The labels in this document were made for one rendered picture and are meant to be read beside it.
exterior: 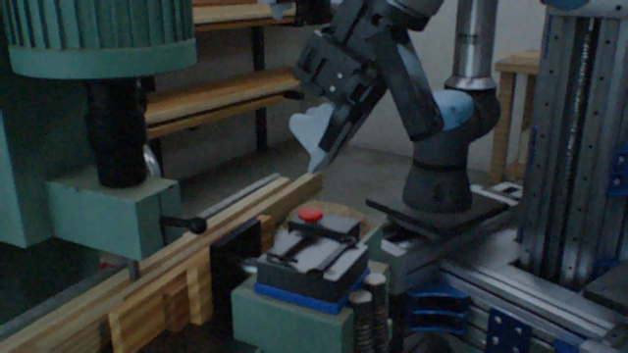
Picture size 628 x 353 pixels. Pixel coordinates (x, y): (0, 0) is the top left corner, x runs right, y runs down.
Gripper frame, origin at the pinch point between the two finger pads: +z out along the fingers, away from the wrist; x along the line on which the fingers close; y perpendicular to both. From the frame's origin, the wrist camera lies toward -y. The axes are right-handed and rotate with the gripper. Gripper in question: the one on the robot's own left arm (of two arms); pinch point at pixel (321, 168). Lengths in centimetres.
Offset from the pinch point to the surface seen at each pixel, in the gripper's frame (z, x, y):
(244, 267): 14.8, 4.5, 0.7
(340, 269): 4.1, 7.0, -8.9
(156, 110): 129, -164, 131
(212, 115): 131, -196, 117
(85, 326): 21.0, 20.0, 8.1
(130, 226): 10.7, 15.3, 10.6
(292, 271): 6.5, 9.2, -5.3
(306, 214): 5.6, 1.0, -1.5
